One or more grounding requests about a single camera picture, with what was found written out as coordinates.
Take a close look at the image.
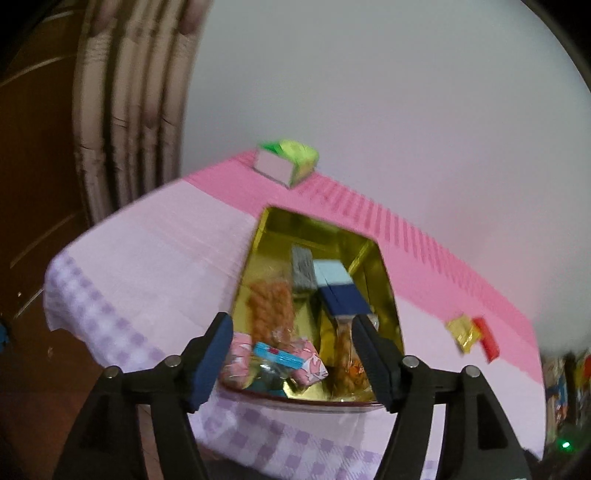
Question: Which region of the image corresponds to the clear peanut packet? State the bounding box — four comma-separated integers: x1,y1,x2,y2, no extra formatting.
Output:
330,318,376,400

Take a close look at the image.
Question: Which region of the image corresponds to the light blue navy packet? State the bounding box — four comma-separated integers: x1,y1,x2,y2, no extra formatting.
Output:
313,259,372,319

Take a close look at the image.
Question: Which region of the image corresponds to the pink checked tablecloth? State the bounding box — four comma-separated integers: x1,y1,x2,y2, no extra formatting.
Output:
44,154,548,480

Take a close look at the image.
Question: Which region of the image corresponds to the brown wooden door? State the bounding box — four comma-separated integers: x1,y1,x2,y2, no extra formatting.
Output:
0,9,93,333

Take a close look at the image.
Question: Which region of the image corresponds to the yellow snack packet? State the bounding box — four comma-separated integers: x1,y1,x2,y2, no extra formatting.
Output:
445,315,482,354

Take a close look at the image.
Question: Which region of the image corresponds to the beige patterned curtain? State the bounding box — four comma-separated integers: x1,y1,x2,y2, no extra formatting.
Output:
73,0,206,227

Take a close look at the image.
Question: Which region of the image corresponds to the gold metal tin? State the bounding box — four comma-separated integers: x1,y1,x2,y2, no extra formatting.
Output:
218,206,406,413

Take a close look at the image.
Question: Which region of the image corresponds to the red snack packet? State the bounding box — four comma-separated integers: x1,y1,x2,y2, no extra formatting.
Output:
472,318,502,361

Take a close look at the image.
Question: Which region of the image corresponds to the pink snack packet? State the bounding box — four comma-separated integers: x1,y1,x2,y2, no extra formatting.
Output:
221,335,254,388
288,339,329,386

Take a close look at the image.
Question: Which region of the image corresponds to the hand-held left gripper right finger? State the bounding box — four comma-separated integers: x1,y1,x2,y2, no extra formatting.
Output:
352,314,532,480

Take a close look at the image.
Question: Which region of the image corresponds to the silver striped snack packet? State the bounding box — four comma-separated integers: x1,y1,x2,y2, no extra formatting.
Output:
291,246,318,292

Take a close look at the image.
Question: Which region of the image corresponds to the orange twisted snack packet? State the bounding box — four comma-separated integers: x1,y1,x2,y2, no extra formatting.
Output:
247,279,296,347

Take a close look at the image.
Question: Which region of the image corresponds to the blue candy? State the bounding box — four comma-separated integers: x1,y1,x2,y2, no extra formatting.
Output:
249,342,308,393

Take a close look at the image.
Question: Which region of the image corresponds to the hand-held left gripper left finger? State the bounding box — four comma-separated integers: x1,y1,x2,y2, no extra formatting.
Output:
53,312,234,480

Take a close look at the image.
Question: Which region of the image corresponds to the green tissue box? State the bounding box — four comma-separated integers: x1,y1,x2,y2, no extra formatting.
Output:
253,140,320,189

